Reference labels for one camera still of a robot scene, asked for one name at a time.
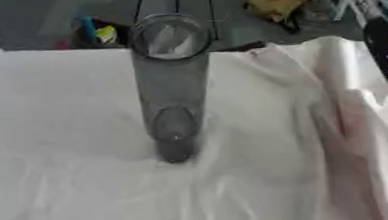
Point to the yellow crumpled bag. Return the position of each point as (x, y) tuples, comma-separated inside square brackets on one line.
[(274, 6)]

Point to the black flat object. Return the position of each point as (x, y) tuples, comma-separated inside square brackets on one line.
[(242, 47)]

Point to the dark bag with colourful items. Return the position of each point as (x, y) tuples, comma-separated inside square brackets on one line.
[(94, 33)]

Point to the black tripod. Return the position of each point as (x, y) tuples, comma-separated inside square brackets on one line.
[(177, 3)]

